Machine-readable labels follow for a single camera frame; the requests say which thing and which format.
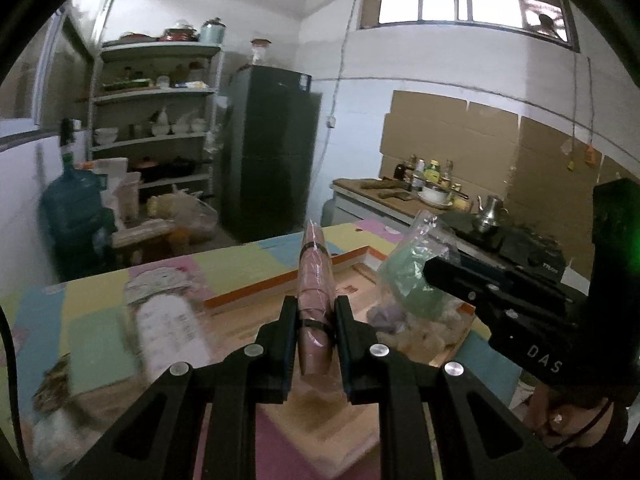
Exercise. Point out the blue water jug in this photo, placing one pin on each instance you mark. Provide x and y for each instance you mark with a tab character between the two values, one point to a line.
75	220

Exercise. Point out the wall socket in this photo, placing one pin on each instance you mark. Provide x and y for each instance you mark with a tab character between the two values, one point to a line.
330	122

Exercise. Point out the dark patterned cloth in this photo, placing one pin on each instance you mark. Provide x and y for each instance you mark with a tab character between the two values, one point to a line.
52	385

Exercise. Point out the glass jar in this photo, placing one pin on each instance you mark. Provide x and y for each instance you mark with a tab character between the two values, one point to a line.
260	52

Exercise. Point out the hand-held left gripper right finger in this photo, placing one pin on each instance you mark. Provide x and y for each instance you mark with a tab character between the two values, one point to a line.
345	345

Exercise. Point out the tissue pack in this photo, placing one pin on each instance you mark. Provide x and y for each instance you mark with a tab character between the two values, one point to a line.
165	320

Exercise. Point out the plastic bag of food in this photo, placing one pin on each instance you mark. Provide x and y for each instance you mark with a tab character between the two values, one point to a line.
187	215

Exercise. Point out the cardboard wall panel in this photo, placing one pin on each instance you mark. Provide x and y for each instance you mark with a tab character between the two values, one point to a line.
475	150

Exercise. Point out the person's right hand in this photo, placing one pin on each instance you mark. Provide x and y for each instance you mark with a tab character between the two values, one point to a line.
550	417

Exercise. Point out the purple plush toy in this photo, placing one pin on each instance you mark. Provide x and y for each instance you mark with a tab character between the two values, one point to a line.
385	320

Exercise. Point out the pink sausage stick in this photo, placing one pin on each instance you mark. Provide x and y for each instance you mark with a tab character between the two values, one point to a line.
315	280

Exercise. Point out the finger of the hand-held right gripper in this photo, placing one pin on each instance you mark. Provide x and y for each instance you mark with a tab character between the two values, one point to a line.
465	280

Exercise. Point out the row of condiment bottles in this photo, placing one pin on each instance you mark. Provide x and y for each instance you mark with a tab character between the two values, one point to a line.
425	172

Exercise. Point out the black gas stove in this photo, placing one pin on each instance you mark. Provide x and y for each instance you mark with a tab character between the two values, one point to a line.
525	250

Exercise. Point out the white sack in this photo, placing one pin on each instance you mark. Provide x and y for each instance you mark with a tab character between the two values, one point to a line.
120	190

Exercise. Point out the black pot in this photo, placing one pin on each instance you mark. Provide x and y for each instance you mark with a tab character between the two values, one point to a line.
177	167

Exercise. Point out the clear plastic bag with food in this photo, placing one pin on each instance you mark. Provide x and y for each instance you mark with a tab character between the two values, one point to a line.
405	270

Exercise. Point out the metal kettle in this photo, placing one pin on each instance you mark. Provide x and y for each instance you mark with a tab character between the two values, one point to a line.
489	215

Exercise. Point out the orange hanging tag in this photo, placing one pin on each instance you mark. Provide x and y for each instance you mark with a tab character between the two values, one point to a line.
590	156

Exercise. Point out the kitchen counter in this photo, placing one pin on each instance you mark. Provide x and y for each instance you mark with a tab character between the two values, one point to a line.
360	195

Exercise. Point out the teal canister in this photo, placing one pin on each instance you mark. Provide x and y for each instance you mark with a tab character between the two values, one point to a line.
212	32

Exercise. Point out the white bowl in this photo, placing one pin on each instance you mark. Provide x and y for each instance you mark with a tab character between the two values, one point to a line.
436	197

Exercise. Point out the grey metal shelf rack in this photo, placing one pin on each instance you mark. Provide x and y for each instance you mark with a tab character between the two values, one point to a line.
155	95

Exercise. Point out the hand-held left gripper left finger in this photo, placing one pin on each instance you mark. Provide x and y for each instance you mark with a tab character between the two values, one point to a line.
286	345

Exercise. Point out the beige plush rabbit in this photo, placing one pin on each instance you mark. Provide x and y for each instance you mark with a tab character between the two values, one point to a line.
420	342

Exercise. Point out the dark refrigerator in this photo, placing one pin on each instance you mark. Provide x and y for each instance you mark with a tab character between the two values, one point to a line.
270	160

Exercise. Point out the lidded cooking pot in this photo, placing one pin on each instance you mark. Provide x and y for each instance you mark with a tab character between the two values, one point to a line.
177	32

